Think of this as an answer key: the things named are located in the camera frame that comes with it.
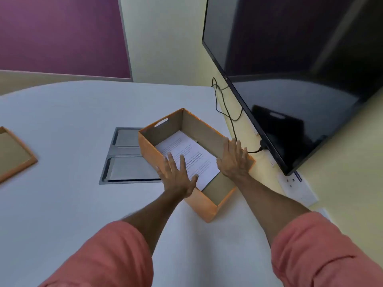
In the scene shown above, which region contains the person's pink right sleeve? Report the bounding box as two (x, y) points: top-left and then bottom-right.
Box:
(270, 211), (383, 287)

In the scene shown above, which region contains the person's left forearm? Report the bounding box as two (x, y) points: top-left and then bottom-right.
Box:
(121, 185), (198, 257)

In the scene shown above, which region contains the person's right hand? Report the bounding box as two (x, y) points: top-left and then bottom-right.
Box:
(216, 139), (249, 180)

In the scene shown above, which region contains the person's pink sleeve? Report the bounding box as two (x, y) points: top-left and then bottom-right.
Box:
(37, 220), (154, 287)
(270, 211), (383, 287)

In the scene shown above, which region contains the white wall socket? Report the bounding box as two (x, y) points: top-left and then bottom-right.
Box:
(277, 170), (319, 206)

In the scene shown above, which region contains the black power cable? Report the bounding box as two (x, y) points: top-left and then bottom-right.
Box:
(211, 77), (266, 154)

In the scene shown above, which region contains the grey metal table cable hatch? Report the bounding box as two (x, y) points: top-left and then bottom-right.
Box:
(99, 127), (164, 185)

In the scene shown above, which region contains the orange cardboard box lid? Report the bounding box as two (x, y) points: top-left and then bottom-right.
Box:
(0, 126), (38, 184)

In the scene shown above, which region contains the person's right forearm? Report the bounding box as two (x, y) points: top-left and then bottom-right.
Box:
(234, 173), (312, 246)

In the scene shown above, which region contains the orange cardboard box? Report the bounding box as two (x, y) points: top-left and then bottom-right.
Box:
(138, 108), (257, 223)

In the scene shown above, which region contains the black flat screen television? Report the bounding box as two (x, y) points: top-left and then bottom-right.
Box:
(202, 0), (383, 176)

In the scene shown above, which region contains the purple pin board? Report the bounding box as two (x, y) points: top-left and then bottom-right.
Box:
(0, 0), (134, 83)

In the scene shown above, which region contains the white printed paper sheet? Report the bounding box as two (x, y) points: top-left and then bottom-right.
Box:
(156, 130), (221, 192)

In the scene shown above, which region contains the person's left hand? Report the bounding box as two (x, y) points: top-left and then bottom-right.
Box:
(155, 152), (199, 199)

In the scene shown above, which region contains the person's pink left sleeve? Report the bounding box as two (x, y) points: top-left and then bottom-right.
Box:
(37, 220), (154, 287)

